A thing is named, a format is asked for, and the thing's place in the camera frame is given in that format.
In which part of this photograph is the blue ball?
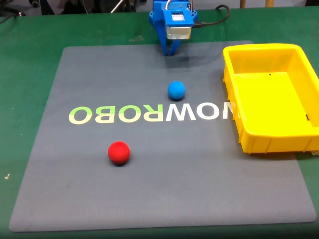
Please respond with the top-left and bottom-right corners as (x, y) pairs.
(167, 81), (186, 101)

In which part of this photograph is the yellow plastic bin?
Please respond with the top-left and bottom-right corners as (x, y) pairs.
(222, 43), (319, 155)

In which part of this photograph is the red ball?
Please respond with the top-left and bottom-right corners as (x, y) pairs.
(107, 141), (131, 165)

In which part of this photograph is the white rod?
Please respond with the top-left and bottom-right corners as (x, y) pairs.
(110, 0), (125, 13)

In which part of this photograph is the black chair base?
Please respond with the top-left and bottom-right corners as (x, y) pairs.
(0, 0), (42, 17)

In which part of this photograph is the grey mat with lettering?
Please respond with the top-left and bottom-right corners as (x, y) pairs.
(8, 40), (318, 233)

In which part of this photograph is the silver and blue camera box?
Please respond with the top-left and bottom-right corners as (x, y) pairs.
(163, 8), (195, 40)

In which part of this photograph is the black cable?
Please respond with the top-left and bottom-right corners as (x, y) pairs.
(193, 5), (231, 28)

